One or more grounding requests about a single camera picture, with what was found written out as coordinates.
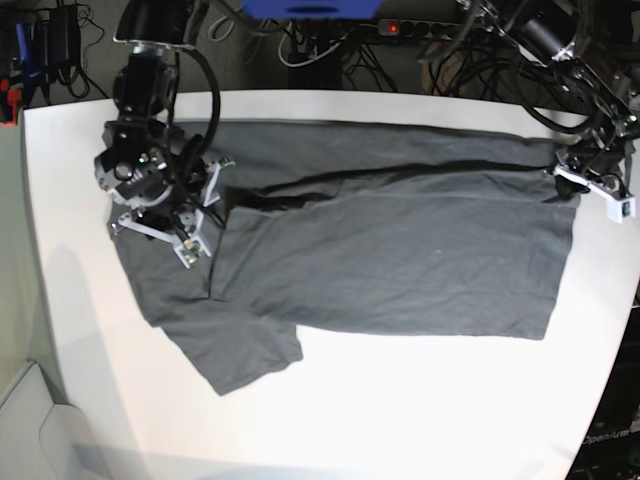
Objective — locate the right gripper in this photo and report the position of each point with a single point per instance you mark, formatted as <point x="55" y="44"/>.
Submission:
<point x="164" y="217"/>

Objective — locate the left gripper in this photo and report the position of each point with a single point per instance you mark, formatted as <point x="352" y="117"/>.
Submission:
<point x="594" y="162"/>

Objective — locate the dark grey t-shirt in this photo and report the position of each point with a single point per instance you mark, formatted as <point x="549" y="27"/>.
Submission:
<point x="358" y="228"/>

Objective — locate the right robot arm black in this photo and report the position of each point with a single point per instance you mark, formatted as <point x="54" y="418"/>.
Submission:
<point x="145" y="95"/>

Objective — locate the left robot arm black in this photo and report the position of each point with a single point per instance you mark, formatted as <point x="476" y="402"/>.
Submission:
<point x="545" y="34"/>

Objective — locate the red clamp at left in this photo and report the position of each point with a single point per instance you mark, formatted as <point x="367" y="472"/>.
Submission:
<point x="11" y="100"/>

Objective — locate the blue box overhead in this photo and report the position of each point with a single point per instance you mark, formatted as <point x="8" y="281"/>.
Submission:
<point x="311" y="9"/>

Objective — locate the grey bin at left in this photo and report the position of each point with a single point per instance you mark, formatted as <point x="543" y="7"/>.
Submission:
<point x="41" y="439"/>

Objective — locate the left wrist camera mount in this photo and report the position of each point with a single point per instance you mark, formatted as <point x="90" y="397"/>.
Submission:
<point x="570" y="182"/>

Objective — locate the black power strip red switch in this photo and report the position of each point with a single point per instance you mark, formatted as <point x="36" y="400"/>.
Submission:
<point x="415" y="30"/>

